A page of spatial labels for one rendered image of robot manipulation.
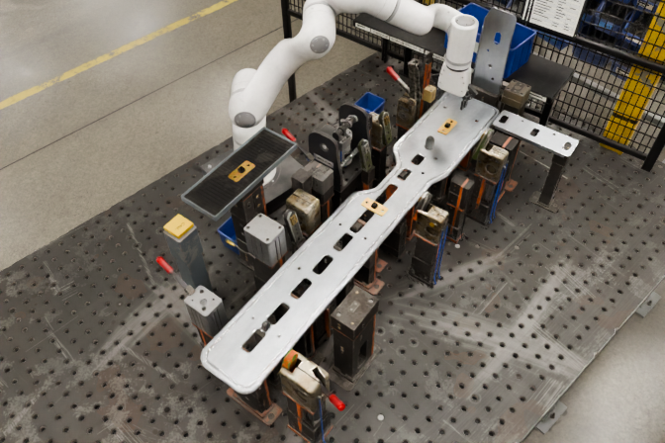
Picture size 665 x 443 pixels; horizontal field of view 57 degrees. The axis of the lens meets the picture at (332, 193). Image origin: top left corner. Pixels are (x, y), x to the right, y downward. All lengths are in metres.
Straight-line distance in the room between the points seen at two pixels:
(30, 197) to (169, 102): 1.01
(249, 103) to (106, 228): 0.78
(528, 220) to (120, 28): 3.38
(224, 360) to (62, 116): 2.74
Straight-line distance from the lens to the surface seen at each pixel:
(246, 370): 1.66
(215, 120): 3.83
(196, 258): 1.85
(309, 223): 1.88
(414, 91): 2.20
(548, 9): 2.50
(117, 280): 2.28
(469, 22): 1.97
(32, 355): 2.23
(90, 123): 4.04
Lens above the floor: 2.48
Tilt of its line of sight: 48 degrees down
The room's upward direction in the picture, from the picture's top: 1 degrees counter-clockwise
